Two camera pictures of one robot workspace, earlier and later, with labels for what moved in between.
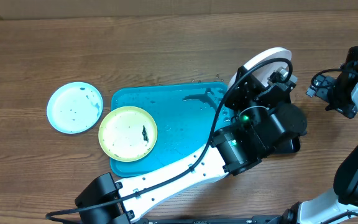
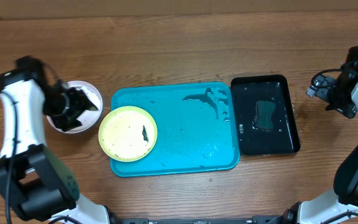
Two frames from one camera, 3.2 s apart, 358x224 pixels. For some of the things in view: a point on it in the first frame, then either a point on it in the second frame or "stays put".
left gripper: [249, 86] -> [82, 103]
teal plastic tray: [185, 116] stays put
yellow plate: [128, 134] stays put
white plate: [264, 73] -> [89, 119]
